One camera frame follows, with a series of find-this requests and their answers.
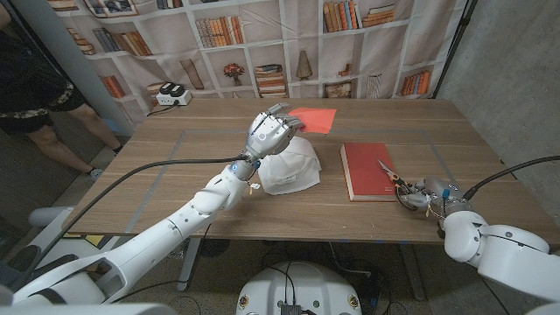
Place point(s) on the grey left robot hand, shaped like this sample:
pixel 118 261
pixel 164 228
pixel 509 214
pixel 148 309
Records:
pixel 267 135

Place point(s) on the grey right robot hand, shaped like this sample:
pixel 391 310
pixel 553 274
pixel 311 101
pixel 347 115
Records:
pixel 442 194

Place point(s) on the red origami paper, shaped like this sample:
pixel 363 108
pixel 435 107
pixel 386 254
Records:
pixel 317 119

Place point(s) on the black orange scissors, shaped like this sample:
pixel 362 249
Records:
pixel 386 168

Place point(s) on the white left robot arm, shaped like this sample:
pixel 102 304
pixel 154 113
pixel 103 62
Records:
pixel 166 236

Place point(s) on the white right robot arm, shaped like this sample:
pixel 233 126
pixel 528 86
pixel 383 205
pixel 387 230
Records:
pixel 512 254

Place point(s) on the white crumpled towel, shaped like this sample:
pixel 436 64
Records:
pixel 293 172

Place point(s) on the red notebook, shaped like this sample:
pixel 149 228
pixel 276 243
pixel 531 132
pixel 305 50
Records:
pixel 363 170

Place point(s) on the dark table leg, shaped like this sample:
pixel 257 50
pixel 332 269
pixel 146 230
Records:
pixel 411 271

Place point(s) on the white power strip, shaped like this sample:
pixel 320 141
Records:
pixel 172 98

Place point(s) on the printed bookshelf backdrop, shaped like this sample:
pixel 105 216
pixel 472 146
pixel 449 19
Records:
pixel 284 26

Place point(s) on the black backdrop stand pole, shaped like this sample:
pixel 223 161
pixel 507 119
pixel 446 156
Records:
pixel 455 44

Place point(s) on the white table leg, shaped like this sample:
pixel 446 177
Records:
pixel 189 271

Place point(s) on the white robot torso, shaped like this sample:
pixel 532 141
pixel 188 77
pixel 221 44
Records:
pixel 302 289

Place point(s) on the yellow flat floor item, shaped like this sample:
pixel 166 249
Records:
pixel 94 240

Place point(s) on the white rounded base platform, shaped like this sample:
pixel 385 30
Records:
pixel 46 216

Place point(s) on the standing person in black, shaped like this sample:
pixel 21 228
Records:
pixel 26 87

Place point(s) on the person in jeans and shoes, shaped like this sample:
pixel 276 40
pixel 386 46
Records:
pixel 24 258

